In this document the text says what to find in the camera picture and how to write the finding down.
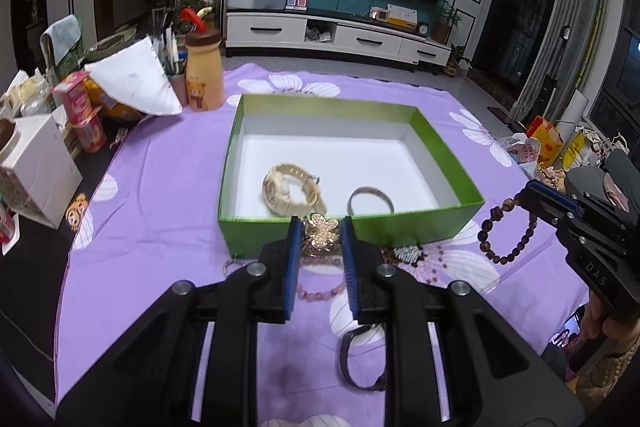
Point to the silver bangle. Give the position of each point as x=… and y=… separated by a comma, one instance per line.
x=370, y=189

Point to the small floor potted plant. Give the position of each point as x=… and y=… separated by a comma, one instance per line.
x=456, y=62

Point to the yellow desk calendar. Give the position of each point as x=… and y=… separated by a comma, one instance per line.
x=402, y=16

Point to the white fan-shaped cloth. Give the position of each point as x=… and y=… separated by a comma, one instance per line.
x=135, y=82

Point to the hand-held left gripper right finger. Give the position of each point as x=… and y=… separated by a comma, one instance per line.
x=350, y=267

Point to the black wristwatch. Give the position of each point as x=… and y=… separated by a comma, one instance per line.
x=345, y=357

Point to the white cardboard box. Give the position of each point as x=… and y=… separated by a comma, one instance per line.
x=40, y=172

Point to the small alarm clock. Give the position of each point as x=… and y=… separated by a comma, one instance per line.
x=423, y=28

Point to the potted plant on cabinet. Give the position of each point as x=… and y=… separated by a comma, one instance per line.
x=445, y=22

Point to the pink snack cup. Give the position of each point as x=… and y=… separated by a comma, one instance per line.
x=75, y=97
x=90, y=134

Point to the small photo frame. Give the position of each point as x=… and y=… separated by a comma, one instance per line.
x=378, y=14

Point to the green cardboard box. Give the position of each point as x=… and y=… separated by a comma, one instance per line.
x=425, y=227

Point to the yellow gift bag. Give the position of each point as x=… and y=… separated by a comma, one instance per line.
x=545, y=142

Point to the yellow bear bottle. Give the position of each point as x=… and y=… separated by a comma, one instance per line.
x=205, y=77

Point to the large bushy potted plant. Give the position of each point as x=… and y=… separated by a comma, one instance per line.
x=197, y=2

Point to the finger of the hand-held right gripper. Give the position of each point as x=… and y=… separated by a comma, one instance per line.
x=545, y=204

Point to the grey striped curtain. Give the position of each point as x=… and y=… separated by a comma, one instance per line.
x=575, y=17

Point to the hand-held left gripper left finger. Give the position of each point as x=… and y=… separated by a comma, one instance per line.
x=293, y=267

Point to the white television cabinet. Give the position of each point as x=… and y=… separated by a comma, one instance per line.
x=265, y=29

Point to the printed plastic bag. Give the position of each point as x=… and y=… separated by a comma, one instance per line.
x=520, y=149

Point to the gold flower brooch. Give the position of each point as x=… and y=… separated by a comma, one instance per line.
x=322, y=232

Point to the gold wristwatch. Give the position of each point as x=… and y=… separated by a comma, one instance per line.
x=277, y=194

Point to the person's right hand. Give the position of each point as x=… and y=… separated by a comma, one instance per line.
x=595, y=322

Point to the blue and red cards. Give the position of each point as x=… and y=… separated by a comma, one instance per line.
x=297, y=1

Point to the light blue towel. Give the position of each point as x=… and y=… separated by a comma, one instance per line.
x=62, y=34

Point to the purple floral tablecloth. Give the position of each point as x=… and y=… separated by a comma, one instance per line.
x=175, y=187

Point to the pen cup with pens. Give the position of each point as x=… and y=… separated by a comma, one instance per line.
x=176, y=82

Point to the smartphone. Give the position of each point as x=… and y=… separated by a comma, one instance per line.
x=565, y=332

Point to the orange snack bag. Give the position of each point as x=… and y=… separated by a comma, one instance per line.
x=117, y=111

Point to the bagged bread rolls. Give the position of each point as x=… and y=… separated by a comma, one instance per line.
x=25, y=94

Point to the green package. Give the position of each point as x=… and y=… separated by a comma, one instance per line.
x=72, y=59

